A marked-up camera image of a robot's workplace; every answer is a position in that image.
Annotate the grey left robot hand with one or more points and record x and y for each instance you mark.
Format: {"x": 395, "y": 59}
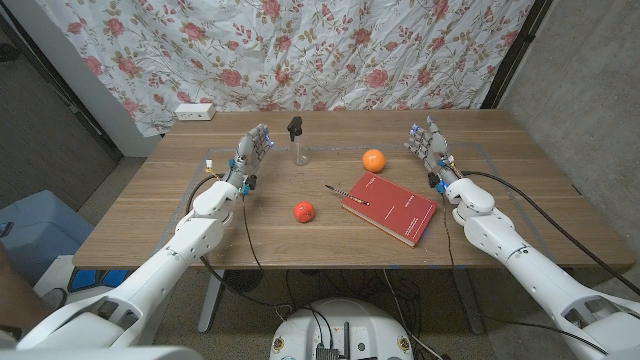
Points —
{"x": 247, "y": 150}

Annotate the metal table leg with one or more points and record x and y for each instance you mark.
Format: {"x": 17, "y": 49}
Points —
{"x": 210, "y": 305}
{"x": 470, "y": 305}

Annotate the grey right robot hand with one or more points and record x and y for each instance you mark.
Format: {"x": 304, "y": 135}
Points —
{"x": 435, "y": 147}

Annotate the clear spray bottle black top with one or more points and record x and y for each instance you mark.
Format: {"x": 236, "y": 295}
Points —
{"x": 299, "y": 150}

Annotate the red notebook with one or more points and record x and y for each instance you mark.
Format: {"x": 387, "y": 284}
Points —
{"x": 390, "y": 205}

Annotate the blue storage bin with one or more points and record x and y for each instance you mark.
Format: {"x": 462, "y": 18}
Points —
{"x": 40, "y": 230}

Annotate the red ball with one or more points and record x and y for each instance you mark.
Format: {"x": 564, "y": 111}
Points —
{"x": 304, "y": 212}

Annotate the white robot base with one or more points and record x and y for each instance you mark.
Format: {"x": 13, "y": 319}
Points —
{"x": 345, "y": 325}

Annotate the orange fruit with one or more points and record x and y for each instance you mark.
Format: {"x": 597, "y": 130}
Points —
{"x": 374, "y": 161}

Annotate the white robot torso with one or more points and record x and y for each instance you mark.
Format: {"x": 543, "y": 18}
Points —
{"x": 100, "y": 354}

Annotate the black backdrop pole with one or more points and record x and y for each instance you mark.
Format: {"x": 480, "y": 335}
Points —
{"x": 517, "y": 50}

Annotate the black mechanical pencil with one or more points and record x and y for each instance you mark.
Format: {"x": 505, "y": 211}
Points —
{"x": 347, "y": 195}

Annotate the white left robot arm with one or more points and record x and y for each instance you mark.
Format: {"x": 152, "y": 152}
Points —
{"x": 190, "y": 240}

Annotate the person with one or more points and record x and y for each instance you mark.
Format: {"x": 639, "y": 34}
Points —
{"x": 15, "y": 290}

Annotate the blue black floor object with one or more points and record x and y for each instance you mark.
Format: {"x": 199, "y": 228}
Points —
{"x": 100, "y": 280}

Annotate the white power strip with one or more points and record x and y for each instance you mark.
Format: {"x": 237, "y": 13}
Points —
{"x": 195, "y": 112}

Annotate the black round floor fan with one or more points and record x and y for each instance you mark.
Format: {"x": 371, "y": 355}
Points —
{"x": 242, "y": 281}

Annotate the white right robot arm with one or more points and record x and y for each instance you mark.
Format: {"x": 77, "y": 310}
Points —
{"x": 500, "y": 235}

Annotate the floral fabric backdrop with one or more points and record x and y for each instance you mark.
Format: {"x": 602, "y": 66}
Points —
{"x": 280, "y": 50}

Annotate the black phone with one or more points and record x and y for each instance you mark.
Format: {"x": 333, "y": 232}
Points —
{"x": 5, "y": 229}

